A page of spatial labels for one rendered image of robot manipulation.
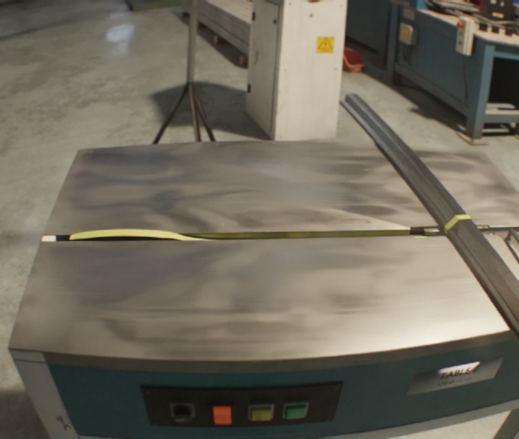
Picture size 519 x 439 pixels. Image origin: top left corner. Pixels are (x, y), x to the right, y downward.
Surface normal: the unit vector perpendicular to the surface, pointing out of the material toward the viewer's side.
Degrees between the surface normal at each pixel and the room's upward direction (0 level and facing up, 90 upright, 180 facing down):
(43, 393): 90
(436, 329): 0
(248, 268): 0
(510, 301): 75
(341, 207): 0
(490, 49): 90
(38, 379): 90
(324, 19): 90
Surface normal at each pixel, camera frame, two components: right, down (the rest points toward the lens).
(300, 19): 0.35, 0.53
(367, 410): 0.12, 0.55
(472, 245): -0.93, -0.14
